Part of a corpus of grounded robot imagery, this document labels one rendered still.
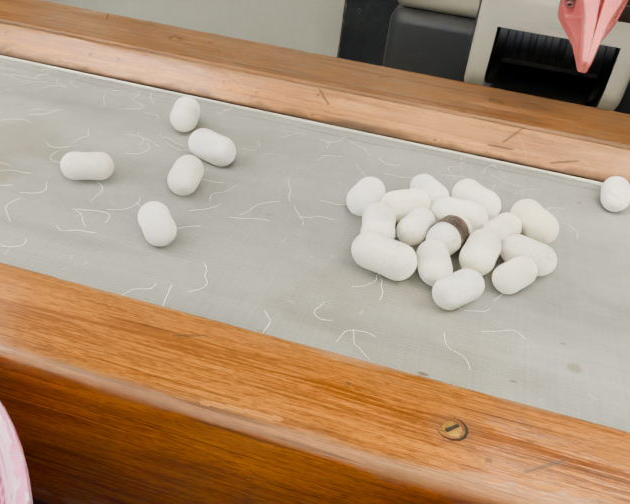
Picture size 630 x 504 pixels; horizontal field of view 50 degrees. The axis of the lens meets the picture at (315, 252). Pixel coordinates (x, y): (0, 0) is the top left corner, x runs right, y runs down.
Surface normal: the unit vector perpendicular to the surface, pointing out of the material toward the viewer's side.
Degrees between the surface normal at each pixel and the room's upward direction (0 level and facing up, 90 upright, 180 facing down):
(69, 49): 45
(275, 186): 0
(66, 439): 90
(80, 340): 0
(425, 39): 90
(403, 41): 90
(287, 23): 90
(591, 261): 0
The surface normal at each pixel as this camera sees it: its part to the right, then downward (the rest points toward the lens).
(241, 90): -0.11, -0.25
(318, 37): -0.26, 0.50
